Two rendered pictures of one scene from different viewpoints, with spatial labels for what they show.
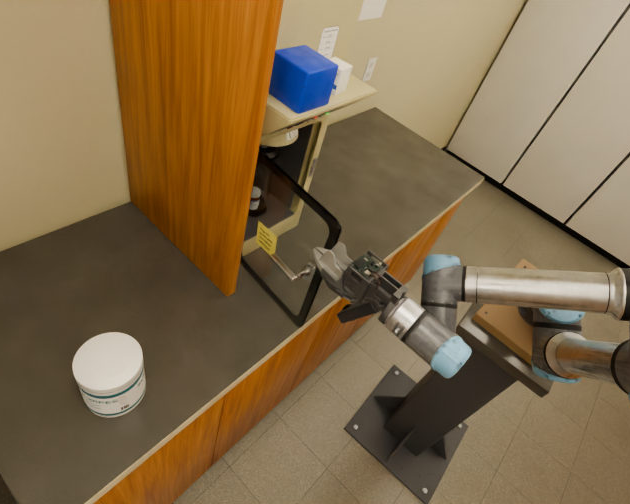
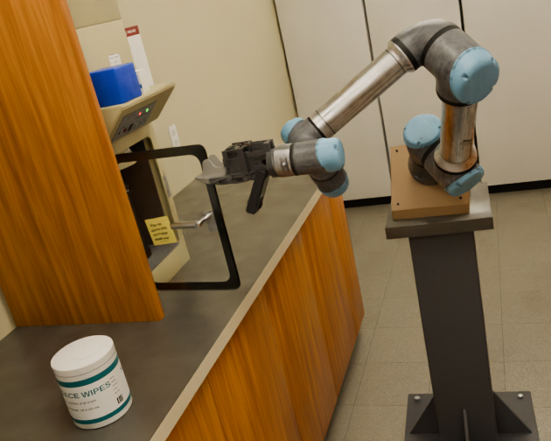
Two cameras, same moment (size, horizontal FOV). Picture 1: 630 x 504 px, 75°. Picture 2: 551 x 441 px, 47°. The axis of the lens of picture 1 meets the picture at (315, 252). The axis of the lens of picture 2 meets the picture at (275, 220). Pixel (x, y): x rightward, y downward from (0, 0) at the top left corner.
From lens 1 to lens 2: 0.91 m
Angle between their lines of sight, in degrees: 26
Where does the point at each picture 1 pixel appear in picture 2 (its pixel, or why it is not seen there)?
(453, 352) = (325, 143)
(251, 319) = (194, 318)
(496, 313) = (406, 198)
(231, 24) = (46, 59)
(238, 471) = not seen: outside the picture
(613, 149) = not seen: hidden behind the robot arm
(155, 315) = not seen: hidden behind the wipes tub
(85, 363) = (64, 361)
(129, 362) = (101, 344)
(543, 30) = (313, 46)
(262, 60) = (79, 64)
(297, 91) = (114, 87)
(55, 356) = (28, 425)
